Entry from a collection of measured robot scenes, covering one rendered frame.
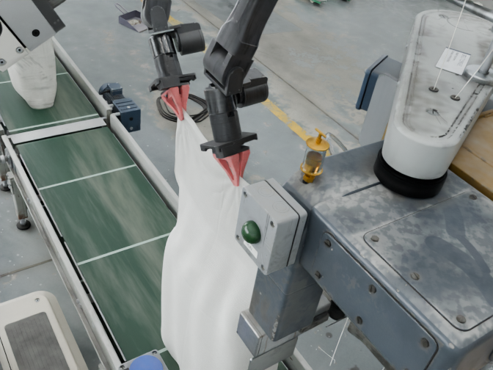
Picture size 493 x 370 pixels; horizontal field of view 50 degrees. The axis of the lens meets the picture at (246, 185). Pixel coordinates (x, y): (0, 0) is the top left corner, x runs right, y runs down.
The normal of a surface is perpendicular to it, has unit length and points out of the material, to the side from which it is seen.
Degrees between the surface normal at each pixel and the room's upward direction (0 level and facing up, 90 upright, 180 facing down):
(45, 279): 0
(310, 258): 90
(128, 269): 0
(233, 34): 69
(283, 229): 90
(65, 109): 0
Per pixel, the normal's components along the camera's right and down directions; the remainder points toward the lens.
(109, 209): 0.13, -0.78
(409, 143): -0.65, 0.40
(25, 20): 0.54, 0.58
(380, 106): -0.83, 0.25
